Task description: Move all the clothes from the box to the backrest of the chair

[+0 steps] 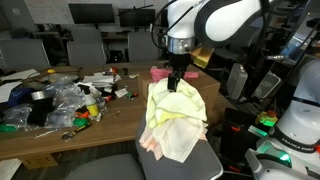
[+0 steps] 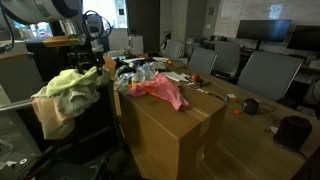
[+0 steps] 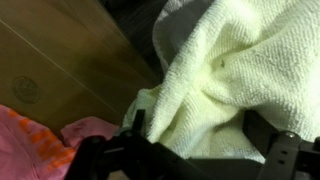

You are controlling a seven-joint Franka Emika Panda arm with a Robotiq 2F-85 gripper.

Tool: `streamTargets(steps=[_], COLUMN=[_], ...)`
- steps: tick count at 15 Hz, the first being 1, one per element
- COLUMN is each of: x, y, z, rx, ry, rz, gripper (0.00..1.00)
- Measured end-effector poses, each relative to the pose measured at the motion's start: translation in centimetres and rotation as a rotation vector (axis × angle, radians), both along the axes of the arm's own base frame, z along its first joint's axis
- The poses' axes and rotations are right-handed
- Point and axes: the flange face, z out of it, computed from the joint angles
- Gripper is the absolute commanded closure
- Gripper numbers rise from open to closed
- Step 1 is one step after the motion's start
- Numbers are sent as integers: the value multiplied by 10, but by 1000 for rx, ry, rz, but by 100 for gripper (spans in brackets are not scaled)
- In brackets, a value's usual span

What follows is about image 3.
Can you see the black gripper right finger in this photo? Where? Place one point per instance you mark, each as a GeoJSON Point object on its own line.
{"type": "Point", "coordinates": [283, 156]}

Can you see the pink cloth with orange print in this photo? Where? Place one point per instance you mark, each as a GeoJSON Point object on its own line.
{"type": "Point", "coordinates": [23, 150]}

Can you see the pale green terry towel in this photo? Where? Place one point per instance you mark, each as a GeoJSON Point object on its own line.
{"type": "Point", "coordinates": [240, 66]}

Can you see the large brown cardboard box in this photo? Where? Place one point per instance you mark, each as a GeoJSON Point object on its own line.
{"type": "Point", "coordinates": [66, 56]}

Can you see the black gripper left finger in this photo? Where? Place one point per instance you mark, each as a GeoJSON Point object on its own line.
{"type": "Point", "coordinates": [110, 156]}

